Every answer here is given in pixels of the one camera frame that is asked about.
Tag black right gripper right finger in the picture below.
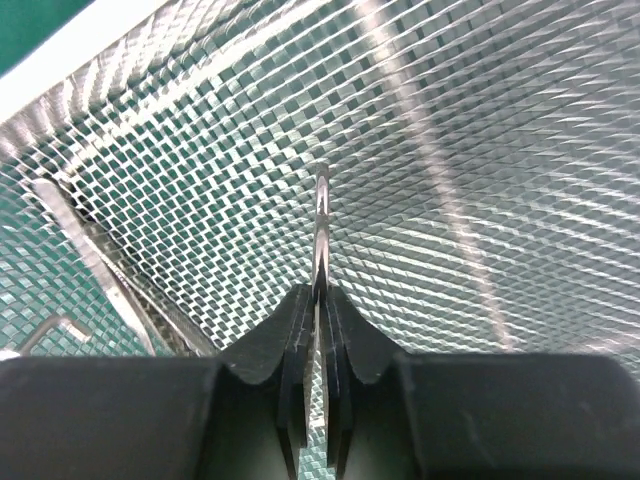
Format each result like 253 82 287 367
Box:
319 287 639 479

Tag silver forceps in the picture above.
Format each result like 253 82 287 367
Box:
311 163 333 468

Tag silver tweezers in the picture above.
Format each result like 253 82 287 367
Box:
32 178 218 357

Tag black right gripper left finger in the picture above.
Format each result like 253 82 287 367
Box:
1 285 313 479

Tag green surgical cloth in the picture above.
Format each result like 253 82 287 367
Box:
0 0 151 76

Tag metal mesh instrument tray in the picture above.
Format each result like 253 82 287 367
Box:
0 0 640 480

